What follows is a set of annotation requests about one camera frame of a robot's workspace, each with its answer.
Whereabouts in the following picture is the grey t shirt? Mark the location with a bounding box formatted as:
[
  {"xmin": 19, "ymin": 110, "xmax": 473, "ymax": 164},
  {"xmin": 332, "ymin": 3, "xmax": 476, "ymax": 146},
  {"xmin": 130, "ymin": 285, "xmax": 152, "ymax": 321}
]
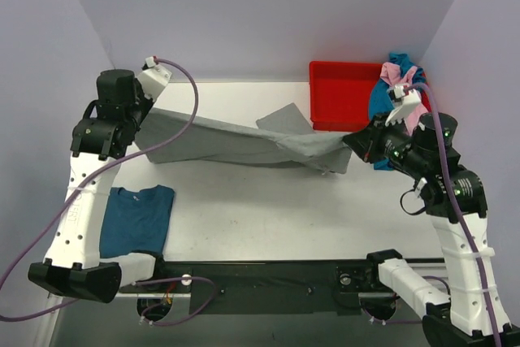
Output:
[{"xmin": 135, "ymin": 103, "xmax": 352, "ymax": 174}]

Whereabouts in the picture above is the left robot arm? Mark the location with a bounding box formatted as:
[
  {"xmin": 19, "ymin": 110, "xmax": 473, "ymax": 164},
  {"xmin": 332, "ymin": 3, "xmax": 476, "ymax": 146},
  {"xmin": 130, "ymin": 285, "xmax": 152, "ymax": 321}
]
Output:
[{"xmin": 28, "ymin": 65, "xmax": 171, "ymax": 303}]

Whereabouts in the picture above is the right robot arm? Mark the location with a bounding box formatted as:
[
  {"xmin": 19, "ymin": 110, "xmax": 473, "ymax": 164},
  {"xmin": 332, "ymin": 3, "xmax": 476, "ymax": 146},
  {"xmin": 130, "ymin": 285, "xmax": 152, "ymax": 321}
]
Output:
[{"xmin": 343, "ymin": 113, "xmax": 519, "ymax": 346}]

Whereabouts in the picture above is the teal t shirt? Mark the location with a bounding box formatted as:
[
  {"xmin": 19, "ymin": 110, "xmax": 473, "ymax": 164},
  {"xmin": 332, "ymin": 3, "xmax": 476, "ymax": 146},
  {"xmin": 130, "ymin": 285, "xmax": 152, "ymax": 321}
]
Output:
[{"xmin": 368, "ymin": 53, "xmax": 427, "ymax": 171}]

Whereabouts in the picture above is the red plastic bin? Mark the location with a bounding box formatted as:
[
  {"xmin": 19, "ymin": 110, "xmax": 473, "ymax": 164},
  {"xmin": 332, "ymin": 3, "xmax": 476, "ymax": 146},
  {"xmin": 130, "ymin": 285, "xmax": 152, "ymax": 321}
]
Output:
[{"xmin": 308, "ymin": 60, "xmax": 440, "ymax": 133}]

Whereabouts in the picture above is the pink t shirt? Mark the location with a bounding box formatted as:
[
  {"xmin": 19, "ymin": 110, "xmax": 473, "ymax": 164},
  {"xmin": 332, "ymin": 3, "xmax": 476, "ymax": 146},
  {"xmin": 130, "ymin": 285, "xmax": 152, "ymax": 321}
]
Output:
[{"xmin": 370, "ymin": 62, "xmax": 430, "ymax": 135}]

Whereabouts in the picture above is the folded dark blue t shirt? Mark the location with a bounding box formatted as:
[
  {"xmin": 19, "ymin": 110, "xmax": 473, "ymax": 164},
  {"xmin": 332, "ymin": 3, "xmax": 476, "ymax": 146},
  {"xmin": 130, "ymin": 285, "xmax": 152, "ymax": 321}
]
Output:
[{"xmin": 99, "ymin": 185, "xmax": 176, "ymax": 258}]

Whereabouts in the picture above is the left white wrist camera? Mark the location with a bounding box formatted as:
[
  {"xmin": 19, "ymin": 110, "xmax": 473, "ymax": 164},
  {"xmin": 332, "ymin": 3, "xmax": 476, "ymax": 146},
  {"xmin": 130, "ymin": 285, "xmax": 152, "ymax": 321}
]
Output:
[{"xmin": 136, "ymin": 56, "xmax": 172, "ymax": 102}]

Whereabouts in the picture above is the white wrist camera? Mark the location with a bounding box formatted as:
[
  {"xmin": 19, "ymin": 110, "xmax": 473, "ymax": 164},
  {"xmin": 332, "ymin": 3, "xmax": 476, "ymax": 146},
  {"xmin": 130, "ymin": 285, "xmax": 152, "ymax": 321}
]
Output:
[
  {"xmin": 136, "ymin": 56, "xmax": 172, "ymax": 102},
  {"xmin": 385, "ymin": 84, "xmax": 422, "ymax": 127}
]

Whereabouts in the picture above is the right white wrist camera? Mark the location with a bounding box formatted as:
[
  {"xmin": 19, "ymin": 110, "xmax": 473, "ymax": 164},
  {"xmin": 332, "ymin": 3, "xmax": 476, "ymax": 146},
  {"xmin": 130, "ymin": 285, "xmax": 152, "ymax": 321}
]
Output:
[{"xmin": 385, "ymin": 84, "xmax": 422, "ymax": 127}]

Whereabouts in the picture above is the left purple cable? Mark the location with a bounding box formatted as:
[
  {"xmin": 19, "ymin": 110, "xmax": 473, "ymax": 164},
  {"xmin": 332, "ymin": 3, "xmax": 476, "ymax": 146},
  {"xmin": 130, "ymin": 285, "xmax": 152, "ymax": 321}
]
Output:
[{"xmin": 0, "ymin": 56, "xmax": 218, "ymax": 327}]

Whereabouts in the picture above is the aluminium front rail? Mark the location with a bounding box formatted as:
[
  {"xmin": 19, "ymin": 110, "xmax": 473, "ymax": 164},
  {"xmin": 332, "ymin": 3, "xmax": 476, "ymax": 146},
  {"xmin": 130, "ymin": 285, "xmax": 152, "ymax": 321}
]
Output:
[{"xmin": 48, "ymin": 258, "xmax": 452, "ymax": 303}]

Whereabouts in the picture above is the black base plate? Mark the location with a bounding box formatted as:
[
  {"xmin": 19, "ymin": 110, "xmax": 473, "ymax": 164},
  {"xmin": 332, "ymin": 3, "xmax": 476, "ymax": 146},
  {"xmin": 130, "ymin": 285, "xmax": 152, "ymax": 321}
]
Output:
[{"xmin": 120, "ymin": 260, "xmax": 398, "ymax": 319}]

